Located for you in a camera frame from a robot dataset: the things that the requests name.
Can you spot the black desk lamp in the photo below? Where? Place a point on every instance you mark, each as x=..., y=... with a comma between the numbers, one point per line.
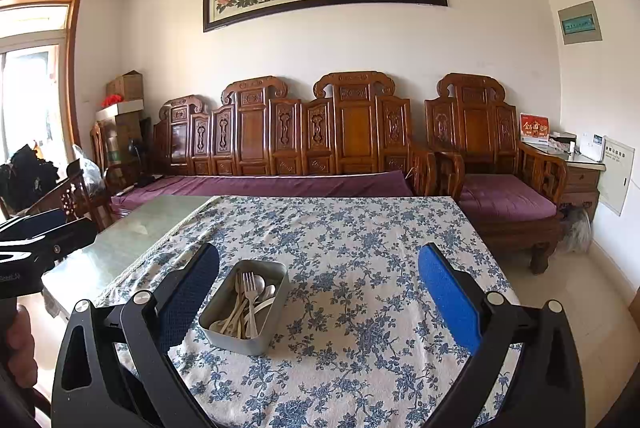
x=135, y=152

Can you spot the clear plastic bag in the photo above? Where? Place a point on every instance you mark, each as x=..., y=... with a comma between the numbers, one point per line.
x=90, y=170

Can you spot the red gift box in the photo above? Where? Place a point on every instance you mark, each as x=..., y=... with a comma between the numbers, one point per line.
x=535, y=127

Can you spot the carved wooden armchair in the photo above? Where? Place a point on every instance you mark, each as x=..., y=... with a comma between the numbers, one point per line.
x=475, y=122

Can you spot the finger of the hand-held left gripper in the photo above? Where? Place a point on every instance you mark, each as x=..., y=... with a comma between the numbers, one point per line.
x=65, y=238
x=40, y=223

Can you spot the wooden door frame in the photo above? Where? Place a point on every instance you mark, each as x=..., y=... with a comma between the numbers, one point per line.
x=72, y=57

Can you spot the blue floral tablecloth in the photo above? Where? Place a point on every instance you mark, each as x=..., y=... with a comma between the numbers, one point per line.
x=350, y=233

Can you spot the carved wooden sofa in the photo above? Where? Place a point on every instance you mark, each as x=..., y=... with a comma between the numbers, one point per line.
x=250, y=132

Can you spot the wooden dining chair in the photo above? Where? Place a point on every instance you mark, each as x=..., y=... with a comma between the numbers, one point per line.
x=70, y=198

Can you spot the large green-print carton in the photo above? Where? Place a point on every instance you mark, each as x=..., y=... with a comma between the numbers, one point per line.
x=122, y=140

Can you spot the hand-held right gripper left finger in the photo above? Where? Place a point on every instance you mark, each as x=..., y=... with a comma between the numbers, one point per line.
x=192, y=288

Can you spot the brown cardboard box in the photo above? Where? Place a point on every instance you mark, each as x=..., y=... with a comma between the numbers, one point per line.
x=125, y=85

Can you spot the wooden side table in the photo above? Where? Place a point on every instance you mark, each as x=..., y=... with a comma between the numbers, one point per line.
x=582, y=180

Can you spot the black cloth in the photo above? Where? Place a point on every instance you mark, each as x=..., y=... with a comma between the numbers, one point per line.
x=27, y=178

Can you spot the purple armchair cushion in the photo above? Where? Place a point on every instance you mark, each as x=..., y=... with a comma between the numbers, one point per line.
x=505, y=195

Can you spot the red flowers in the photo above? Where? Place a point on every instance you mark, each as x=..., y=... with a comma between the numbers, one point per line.
x=112, y=100

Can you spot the grey wall panel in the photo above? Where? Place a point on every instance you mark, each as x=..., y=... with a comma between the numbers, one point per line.
x=580, y=22

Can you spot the long purple sofa cushion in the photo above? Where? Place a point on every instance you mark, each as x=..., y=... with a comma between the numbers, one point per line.
x=275, y=183

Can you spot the white wall cabinet door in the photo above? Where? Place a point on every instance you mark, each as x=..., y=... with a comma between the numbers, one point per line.
x=616, y=175

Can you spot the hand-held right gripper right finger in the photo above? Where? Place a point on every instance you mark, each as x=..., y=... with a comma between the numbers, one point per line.
x=450, y=303

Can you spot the rectangular metal tin box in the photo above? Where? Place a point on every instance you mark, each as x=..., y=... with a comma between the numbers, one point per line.
x=235, y=343

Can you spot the person's left hand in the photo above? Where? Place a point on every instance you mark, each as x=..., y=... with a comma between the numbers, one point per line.
x=22, y=348

